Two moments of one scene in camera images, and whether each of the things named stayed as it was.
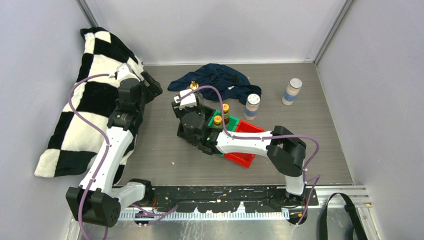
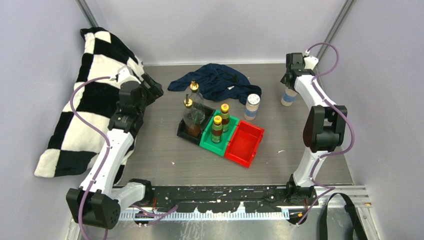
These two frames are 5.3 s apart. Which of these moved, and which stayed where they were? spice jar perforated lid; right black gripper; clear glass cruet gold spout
Moved: right black gripper
Stayed: spice jar perforated lid; clear glass cruet gold spout
